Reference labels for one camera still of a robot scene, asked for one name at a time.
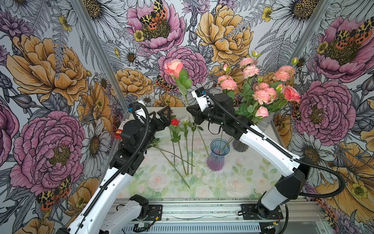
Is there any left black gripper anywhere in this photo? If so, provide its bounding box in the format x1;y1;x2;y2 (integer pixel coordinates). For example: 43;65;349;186
137;106;171;153

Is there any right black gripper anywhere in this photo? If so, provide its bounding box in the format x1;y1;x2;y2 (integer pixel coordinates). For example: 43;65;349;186
186;102;226;125

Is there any pink carnation stem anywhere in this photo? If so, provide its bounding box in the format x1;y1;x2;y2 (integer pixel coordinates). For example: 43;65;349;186
239;50;262;81
217;65;239;147

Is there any blue purple glass vase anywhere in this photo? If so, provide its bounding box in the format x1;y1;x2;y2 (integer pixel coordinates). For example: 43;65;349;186
206;138;230;171

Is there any dark pink glass vase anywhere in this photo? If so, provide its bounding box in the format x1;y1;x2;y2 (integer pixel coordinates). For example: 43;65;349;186
232;139;249;152

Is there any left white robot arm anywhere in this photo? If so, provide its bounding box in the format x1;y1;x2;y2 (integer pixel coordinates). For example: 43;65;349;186
57;101;171;234

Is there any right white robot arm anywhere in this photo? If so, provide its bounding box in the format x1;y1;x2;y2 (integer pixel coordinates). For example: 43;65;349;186
187;88;310;219

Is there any red white snack box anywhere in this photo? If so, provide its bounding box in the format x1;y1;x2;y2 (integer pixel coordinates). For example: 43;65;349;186
114;120;127;139

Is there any white vent grille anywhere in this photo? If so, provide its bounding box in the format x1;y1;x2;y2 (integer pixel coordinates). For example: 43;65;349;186
141;222;262;234

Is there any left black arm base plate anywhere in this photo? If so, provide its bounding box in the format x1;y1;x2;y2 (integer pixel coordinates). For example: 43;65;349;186
136;204;163;221

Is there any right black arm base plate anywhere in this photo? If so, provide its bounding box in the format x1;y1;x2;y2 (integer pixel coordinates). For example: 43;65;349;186
237;203;283;220

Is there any aluminium front rail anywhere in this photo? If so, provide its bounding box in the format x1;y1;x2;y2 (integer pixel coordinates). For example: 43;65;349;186
149;199;325;223

